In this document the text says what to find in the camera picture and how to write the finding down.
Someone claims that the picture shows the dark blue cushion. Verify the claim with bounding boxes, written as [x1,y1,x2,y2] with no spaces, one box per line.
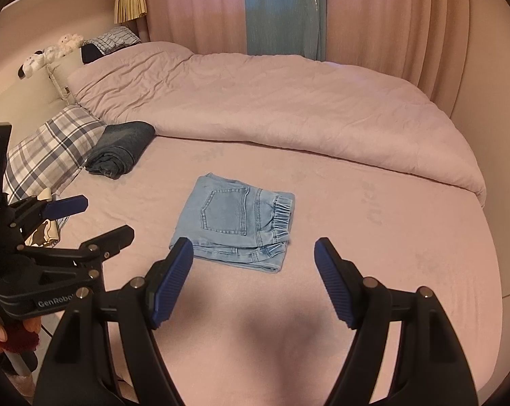
[81,43,105,65]

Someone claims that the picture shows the light blue denim pants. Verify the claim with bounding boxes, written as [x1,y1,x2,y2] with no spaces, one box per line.
[169,173,296,273]

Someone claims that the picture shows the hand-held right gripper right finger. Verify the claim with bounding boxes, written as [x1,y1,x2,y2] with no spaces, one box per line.
[314,237,480,406]

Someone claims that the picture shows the pink bed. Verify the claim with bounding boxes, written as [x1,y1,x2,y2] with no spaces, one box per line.
[26,41,510,406]

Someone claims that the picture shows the cream brown printed cloth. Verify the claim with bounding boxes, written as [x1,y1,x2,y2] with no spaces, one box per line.
[26,218,62,247]

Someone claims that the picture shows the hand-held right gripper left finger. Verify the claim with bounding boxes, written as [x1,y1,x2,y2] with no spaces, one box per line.
[35,237,194,406]

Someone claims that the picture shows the pink curtain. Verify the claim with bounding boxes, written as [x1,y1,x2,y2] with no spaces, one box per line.
[323,0,471,111]
[139,0,249,55]

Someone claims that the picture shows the white black plush dog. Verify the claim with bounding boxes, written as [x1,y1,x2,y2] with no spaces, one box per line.
[18,52,46,79]

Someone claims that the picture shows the pink duvet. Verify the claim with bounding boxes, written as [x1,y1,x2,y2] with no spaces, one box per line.
[66,41,486,208]

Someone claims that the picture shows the blue curtain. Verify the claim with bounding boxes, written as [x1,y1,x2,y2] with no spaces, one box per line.
[243,0,327,61]

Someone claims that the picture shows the cream headboard cushion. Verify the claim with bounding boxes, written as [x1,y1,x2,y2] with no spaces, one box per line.
[0,48,88,125]

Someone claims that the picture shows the dark red cloth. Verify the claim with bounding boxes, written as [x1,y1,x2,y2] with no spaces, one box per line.
[3,329,40,354]

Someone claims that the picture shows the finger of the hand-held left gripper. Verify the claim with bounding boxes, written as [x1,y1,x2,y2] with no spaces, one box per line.
[7,195,90,238]
[24,225,136,280]

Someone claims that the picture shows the dark blue folded jeans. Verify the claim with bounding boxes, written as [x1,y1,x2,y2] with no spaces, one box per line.
[85,121,156,179]

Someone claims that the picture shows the large plaid pillow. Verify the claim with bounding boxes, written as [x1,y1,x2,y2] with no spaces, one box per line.
[3,104,107,204]

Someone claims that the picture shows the small plaid pillow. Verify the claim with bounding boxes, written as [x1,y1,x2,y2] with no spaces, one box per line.
[86,26,141,53]

